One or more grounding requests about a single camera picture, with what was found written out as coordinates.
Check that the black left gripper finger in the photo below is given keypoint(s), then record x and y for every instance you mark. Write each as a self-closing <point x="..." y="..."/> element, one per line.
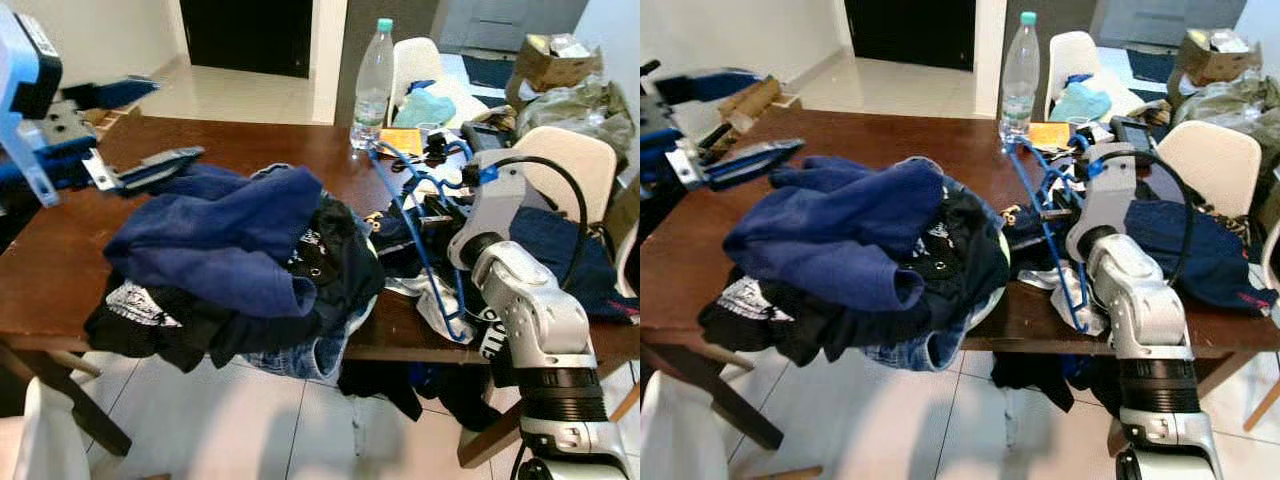
<point x="760" y="162"/>
<point x="110" y="92"/>
<point x="710" y="85"/>
<point x="150" y="168"/>

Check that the blue plastic clothes hanger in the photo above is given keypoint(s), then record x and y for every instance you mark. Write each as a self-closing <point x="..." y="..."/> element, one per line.
<point x="415" y="250"/>
<point x="1053" y="250"/>

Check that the brown cardboard tube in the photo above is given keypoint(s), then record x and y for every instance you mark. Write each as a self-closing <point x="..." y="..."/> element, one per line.
<point x="750" y="100"/>
<point x="118" y="118"/>

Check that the orange flat packet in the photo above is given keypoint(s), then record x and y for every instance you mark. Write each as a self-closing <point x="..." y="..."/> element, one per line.
<point x="400" y="142"/>
<point x="1050" y="136"/>

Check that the black handheld device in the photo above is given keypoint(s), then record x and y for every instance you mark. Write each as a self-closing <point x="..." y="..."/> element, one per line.
<point x="1132" y="132"/>
<point x="488" y="135"/>

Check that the blue sweatshirt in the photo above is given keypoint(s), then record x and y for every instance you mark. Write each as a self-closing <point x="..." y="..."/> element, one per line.
<point x="840" y="225"/>
<point x="220" y="230"/>

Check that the brown wooden table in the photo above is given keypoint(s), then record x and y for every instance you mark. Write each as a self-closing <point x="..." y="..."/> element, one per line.
<point x="680" y="270"/>
<point x="60" y="260"/>

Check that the teal cloth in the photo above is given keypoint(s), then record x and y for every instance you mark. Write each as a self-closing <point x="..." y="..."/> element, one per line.
<point x="425" y="108"/>
<point x="1080" y="102"/>

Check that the olive green cloth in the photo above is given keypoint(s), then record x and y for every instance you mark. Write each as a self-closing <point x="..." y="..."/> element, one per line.
<point x="1235" y="105"/>
<point x="590" y="115"/>

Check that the white chair wooden legs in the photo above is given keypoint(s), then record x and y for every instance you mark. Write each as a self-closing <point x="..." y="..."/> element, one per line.
<point x="420" y="60"/>
<point x="40" y="430"/>
<point x="1075" y="55"/>
<point x="565" y="160"/>
<point x="1210" y="155"/>

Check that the clear plastic water bottle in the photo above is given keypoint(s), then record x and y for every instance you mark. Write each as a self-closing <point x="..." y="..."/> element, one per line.
<point x="1020" y="85"/>
<point x="372" y="90"/>

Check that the black fabric bundle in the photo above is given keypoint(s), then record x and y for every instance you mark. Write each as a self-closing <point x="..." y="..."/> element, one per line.
<point x="380" y="380"/>
<point x="1030" y="370"/>

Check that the brown cardboard box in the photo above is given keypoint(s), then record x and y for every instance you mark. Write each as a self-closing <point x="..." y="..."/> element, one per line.
<point x="545" y="75"/>
<point x="1200" y="65"/>

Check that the black garment white print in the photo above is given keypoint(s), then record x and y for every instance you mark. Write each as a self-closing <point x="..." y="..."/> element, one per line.
<point x="200" y="335"/>
<point x="800" y="330"/>

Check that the blue denim jeans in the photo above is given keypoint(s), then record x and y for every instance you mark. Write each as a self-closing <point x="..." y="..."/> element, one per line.
<point x="930" y="350"/>
<point x="320" y="355"/>

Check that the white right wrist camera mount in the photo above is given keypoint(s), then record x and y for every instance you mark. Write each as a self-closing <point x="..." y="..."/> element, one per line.
<point x="495" y="215"/>
<point x="1105" y="205"/>

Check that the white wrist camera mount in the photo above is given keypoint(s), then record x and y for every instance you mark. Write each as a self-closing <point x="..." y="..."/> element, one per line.
<point x="495" y="215"/>
<point x="35" y="80"/>
<point x="1105" y="205"/>

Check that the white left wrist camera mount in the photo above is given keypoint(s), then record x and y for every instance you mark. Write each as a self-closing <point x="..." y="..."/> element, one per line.
<point x="35" y="80"/>

